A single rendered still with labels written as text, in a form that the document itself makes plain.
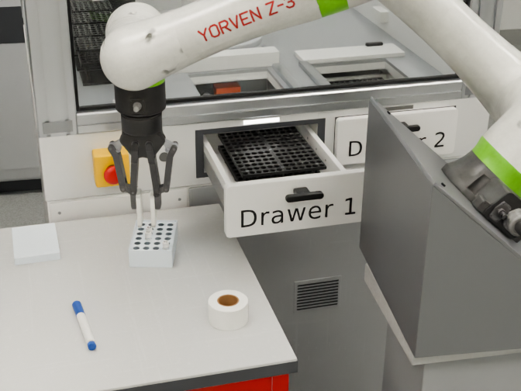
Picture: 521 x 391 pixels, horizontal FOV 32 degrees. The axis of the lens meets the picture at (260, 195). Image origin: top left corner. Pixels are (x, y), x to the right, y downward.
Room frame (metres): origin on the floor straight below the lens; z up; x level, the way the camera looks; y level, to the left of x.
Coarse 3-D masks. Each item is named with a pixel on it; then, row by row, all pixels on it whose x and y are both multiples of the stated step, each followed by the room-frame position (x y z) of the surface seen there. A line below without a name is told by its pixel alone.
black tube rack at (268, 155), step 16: (272, 128) 1.87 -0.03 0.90; (288, 128) 1.87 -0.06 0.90; (224, 144) 1.78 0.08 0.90; (240, 144) 1.78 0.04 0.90; (256, 144) 1.78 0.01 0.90; (272, 144) 1.78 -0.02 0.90; (288, 144) 1.78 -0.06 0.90; (304, 144) 1.79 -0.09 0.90; (224, 160) 1.78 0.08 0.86; (240, 160) 1.70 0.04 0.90; (256, 160) 1.70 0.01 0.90; (272, 160) 1.70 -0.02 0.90; (288, 160) 1.70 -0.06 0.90; (304, 160) 1.71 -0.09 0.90; (320, 160) 1.70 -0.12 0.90; (240, 176) 1.68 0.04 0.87; (272, 176) 1.68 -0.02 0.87
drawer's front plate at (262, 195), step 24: (360, 168) 1.60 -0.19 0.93; (240, 192) 1.52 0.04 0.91; (264, 192) 1.54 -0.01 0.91; (288, 192) 1.55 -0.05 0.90; (336, 192) 1.57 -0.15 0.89; (360, 192) 1.59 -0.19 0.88; (240, 216) 1.52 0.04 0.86; (264, 216) 1.54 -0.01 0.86; (288, 216) 1.55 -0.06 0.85; (336, 216) 1.58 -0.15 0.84; (360, 216) 1.59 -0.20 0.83
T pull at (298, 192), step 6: (294, 192) 1.54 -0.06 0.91; (300, 192) 1.53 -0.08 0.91; (306, 192) 1.53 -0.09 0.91; (312, 192) 1.53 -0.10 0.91; (318, 192) 1.53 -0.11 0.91; (288, 198) 1.51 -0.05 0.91; (294, 198) 1.51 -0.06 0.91; (300, 198) 1.52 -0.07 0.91; (306, 198) 1.52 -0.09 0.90; (312, 198) 1.52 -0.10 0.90; (318, 198) 1.53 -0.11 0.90
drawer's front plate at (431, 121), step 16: (400, 112) 1.90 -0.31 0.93; (416, 112) 1.90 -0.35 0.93; (432, 112) 1.91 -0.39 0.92; (448, 112) 1.92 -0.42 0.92; (336, 128) 1.86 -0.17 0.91; (352, 128) 1.86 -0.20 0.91; (432, 128) 1.91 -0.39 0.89; (448, 128) 1.92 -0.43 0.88; (336, 144) 1.85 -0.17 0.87; (352, 144) 1.86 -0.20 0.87; (432, 144) 1.91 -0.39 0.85; (448, 144) 1.92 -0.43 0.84; (352, 160) 1.86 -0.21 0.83
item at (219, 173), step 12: (228, 132) 1.88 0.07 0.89; (300, 132) 1.92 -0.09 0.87; (312, 132) 1.87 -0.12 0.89; (204, 144) 1.80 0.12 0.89; (216, 144) 1.87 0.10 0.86; (312, 144) 1.84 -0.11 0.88; (324, 144) 1.80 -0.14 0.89; (204, 156) 1.79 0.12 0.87; (216, 156) 1.86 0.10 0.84; (324, 156) 1.76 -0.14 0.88; (216, 168) 1.68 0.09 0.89; (228, 168) 1.79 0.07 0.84; (336, 168) 1.69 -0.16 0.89; (216, 180) 1.67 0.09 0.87; (228, 180) 1.62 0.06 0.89; (216, 192) 1.67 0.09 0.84
